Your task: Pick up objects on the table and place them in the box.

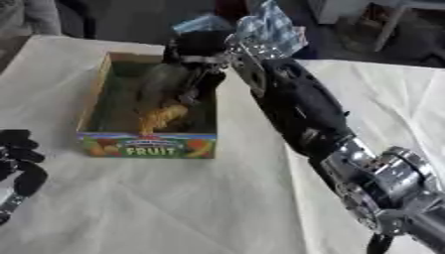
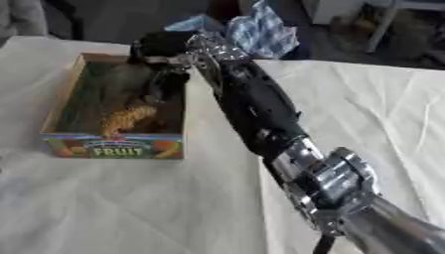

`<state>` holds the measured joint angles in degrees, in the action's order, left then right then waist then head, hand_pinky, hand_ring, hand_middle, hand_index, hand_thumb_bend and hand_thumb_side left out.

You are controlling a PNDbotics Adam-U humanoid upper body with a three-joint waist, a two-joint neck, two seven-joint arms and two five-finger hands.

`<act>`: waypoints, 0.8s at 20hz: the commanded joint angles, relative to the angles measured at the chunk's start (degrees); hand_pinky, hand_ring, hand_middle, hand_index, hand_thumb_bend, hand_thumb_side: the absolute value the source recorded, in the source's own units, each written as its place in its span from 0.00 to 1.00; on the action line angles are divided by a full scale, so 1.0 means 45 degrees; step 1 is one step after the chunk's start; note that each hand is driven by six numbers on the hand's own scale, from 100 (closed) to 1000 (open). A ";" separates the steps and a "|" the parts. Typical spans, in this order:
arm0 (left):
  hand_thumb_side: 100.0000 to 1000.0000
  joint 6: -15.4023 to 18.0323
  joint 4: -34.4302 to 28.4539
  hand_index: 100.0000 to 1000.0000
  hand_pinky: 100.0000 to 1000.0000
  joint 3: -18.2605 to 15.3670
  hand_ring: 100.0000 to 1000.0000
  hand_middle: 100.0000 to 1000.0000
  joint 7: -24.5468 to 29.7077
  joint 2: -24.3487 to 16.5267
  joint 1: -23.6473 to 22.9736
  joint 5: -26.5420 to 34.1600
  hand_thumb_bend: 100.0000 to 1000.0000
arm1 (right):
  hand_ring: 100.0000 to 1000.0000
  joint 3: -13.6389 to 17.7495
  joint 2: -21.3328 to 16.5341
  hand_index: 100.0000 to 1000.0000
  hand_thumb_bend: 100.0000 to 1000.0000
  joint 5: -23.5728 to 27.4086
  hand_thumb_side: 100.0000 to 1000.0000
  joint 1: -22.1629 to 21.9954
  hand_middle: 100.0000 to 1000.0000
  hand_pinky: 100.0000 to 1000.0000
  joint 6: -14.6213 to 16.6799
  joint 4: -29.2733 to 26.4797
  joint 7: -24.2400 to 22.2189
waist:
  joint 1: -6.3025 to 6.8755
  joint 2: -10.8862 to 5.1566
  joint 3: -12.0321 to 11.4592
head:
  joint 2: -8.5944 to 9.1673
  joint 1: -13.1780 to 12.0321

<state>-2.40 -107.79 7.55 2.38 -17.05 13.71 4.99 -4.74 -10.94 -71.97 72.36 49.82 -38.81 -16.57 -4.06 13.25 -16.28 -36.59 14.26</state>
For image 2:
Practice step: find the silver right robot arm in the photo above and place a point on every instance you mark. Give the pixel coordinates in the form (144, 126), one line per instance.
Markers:
(261, 109)

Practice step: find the yellow toy corn cob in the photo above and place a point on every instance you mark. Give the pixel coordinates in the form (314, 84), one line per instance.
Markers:
(124, 119)

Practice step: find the blue white checked cloth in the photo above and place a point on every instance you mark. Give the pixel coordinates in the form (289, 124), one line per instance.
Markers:
(255, 29)

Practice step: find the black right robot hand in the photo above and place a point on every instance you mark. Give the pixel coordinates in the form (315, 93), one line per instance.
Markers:
(157, 46)

